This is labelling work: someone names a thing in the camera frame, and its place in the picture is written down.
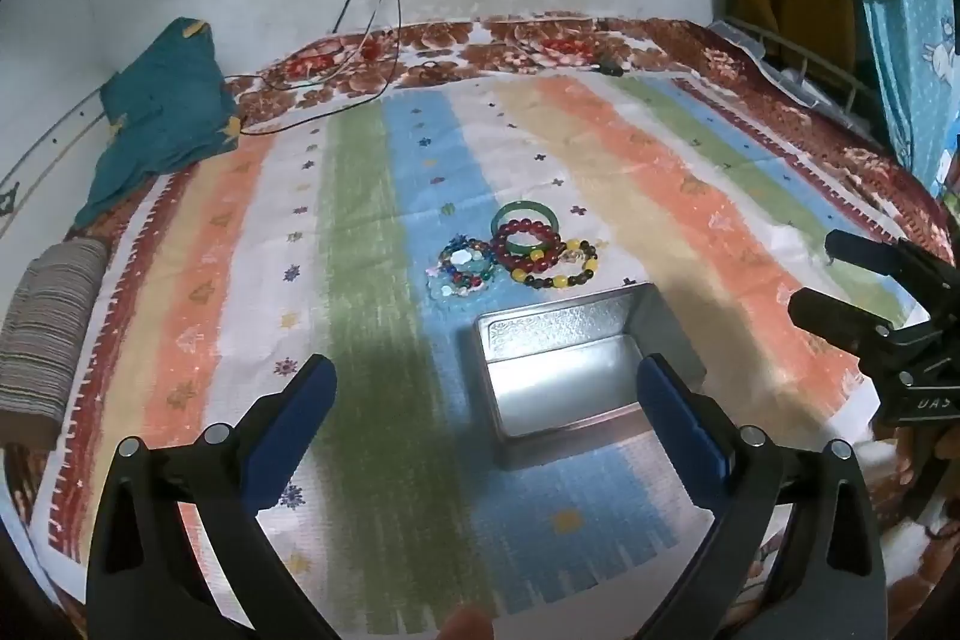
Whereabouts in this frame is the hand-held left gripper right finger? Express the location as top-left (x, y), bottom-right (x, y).
top-left (636, 353), bottom-right (890, 640)

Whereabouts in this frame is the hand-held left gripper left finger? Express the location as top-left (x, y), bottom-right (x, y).
top-left (86, 353), bottom-right (338, 640)

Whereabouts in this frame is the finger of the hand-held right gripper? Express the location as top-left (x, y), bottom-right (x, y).
top-left (825, 227), bottom-right (960, 315)
top-left (787, 286), bottom-right (920, 386)

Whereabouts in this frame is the silver metal tin box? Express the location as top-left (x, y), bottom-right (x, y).
top-left (474, 281), bottom-right (707, 472)

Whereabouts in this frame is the yellow and dark bead bracelet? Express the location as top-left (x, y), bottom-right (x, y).
top-left (525, 239), bottom-right (601, 294)

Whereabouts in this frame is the pale bead bracelet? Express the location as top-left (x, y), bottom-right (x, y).
top-left (425, 269), bottom-right (485, 301)

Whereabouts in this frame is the multicoloured bead bracelet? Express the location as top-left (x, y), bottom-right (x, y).
top-left (438, 235), bottom-right (496, 283)

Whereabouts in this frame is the dark red bead bracelet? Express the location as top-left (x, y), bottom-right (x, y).
top-left (490, 218), bottom-right (565, 275)

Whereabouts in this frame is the green jade bangle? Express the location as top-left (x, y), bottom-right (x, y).
top-left (490, 200), bottom-right (560, 260)

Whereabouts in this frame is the person's left hand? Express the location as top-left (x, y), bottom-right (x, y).
top-left (437, 606), bottom-right (496, 640)

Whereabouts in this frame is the striped pastel blanket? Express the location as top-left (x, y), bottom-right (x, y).
top-left (30, 72), bottom-right (931, 640)

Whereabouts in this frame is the teal printed curtain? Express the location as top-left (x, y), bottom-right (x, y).
top-left (847, 0), bottom-right (960, 200)

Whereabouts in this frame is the grey striped rolled cloth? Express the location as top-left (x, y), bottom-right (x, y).
top-left (0, 237), bottom-right (110, 451)

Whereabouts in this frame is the teal cloth bundle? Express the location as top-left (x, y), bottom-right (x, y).
top-left (73, 16), bottom-right (243, 230)

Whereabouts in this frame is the brown floral bed sheet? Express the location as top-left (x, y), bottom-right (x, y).
top-left (0, 14), bottom-right (960, 618)

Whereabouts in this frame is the metal wire rack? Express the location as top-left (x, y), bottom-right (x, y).
top-left (711, 14), bottom-right (901, 148)

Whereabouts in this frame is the white cable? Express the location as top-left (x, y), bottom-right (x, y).
top-left (300, 0), bottom-right (391, 80)

